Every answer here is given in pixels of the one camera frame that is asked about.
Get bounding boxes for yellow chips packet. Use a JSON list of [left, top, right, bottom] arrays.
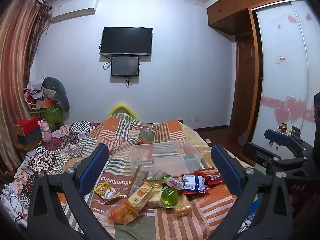
[[93, 181, 122, 202]]

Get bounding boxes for blue white snack packet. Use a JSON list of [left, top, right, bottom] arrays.
[[181, 174, 210, 195]]

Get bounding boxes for pink rabbit toy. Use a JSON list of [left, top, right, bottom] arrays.
[[37, 120, 53, 145]]

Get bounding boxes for pile of clutter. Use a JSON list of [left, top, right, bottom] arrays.
[[24, 81, 59, 110]]

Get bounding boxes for clear crispy snack packet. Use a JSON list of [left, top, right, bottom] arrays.
[[172, 195, 193, 218]]

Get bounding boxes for green cardboard box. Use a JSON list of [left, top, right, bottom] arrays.
[[29, 100, 63, 132]]

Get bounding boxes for red box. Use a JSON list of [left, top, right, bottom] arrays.
[[14, 116, 42, 137]]

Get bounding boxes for beige wafer packet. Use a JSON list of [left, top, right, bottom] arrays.
[[146, 184, 165, 208]]

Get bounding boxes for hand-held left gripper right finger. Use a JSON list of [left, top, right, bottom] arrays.
[[207, 144, 294, 240]]

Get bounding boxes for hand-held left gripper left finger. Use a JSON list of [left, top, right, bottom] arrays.
[[27, 144, 113, 240]]

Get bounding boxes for green snack packet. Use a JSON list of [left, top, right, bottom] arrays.
[[146, 176, 168, 185]]

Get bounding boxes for red snack packet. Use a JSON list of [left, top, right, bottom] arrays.
[[194, 167, 223, 186]]

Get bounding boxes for orange bread bag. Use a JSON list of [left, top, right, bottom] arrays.
[[106, 200, 140, 225]]

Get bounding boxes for clear plastic container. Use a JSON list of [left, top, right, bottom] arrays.
[[130, 140, 202, 178]]

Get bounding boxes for yellow cracker packet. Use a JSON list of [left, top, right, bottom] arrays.
[[128, 182, 153, 208]]

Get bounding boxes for small black wall monitor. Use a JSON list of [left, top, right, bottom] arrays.
[[111, 56, 140, 77]]

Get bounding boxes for dark grey box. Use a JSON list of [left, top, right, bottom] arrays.
[[16, 131, 42, 145]]

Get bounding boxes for green jelly cup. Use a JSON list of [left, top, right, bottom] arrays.
[[161, 187, 179, 208]]

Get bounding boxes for orange striped patchwork blanket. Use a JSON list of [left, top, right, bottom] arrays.
[[57, 112, 255, 240]]

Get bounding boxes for white heart-print sliding door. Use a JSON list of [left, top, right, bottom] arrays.
[[251, 0, 320, 155]]

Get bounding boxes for white air conditioner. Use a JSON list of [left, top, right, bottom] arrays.
[[50, 0, 97, 24]]

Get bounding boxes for large black wall television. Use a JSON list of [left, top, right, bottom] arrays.
[[101, 27, 153, 56]]

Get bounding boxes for striped brown curtain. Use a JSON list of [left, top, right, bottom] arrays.
[[0, 0, 52, 175]]

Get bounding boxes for wooden wardrobe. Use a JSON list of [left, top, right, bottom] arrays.
[[206, 0, 310, 147]]

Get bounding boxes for purple white candy packet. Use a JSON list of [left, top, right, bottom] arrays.
[[165, 176, 184, 189]]

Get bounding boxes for checkered patterned sheet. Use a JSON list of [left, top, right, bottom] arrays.
[[15, 121, 100, 205]]

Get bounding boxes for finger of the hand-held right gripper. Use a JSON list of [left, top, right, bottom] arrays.
[[265, 129, 315, 159], [242, 142, 313, 180]]

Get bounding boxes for long clear snack packet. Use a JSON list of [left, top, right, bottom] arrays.
[[129, 165, 153, 195]]

